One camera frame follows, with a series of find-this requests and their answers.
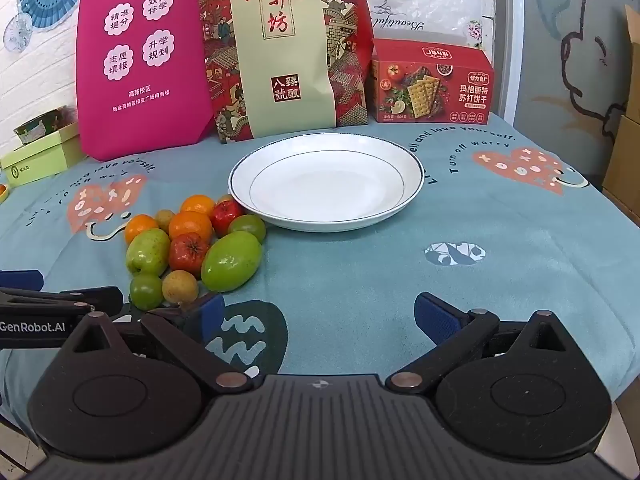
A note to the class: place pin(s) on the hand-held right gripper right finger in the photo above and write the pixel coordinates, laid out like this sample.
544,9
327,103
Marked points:
435,317

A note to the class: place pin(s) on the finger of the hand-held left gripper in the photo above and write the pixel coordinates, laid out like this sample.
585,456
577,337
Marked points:
20,280
100,297

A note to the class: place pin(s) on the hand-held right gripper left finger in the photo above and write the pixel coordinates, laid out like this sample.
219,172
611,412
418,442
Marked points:
212,317

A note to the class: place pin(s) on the brown longan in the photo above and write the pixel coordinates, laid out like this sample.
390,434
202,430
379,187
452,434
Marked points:
164,219
180,286

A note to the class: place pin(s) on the small green lime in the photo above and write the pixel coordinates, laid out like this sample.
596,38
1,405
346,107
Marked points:
146,290
247,227

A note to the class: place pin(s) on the green mango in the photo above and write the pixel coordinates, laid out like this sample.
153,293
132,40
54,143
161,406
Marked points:
231,261

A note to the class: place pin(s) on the green apple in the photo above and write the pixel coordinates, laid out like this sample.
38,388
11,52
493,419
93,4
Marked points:
148,251

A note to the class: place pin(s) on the small red apple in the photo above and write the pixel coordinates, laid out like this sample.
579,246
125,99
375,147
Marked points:
227,216
188,254

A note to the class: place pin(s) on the orange tangerine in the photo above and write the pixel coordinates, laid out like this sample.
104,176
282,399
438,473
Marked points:
190,225
197,203
141,227

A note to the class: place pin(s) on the white plate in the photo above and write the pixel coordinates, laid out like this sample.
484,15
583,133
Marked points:
325,185

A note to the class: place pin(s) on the teal printed tablecloth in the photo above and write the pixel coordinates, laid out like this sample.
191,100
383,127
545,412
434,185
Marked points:
350,270

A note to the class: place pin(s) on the light green box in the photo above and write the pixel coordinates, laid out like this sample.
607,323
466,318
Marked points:
40,160

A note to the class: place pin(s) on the green bowl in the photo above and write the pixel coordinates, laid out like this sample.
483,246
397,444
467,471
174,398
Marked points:
40,127

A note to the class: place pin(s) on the pink tote bag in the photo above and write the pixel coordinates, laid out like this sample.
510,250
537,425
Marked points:
145,110

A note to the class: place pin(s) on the red cracker box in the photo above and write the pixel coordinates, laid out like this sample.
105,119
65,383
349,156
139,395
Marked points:
430,90

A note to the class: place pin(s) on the cardboard box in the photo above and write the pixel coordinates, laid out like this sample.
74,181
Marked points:
625,160
634,60

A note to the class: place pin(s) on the blue paper fan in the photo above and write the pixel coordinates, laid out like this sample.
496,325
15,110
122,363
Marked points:
20,30

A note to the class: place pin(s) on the red and beige gift bag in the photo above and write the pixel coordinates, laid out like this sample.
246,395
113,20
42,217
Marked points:
280,60

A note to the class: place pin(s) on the white floral plastic bag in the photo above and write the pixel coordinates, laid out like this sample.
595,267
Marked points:
425,5

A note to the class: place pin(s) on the white vertical frame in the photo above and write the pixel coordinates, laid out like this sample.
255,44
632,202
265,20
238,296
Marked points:
515,35

